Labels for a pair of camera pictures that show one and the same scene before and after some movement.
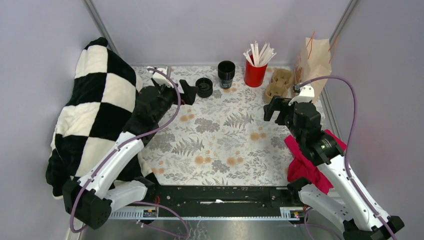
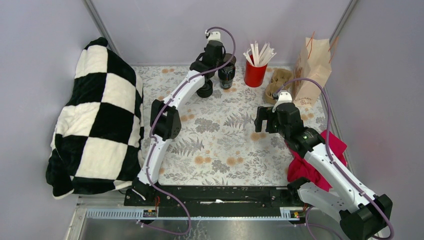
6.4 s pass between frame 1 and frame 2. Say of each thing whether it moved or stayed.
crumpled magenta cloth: stayed
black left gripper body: moved
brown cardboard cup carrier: stayed
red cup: stayed
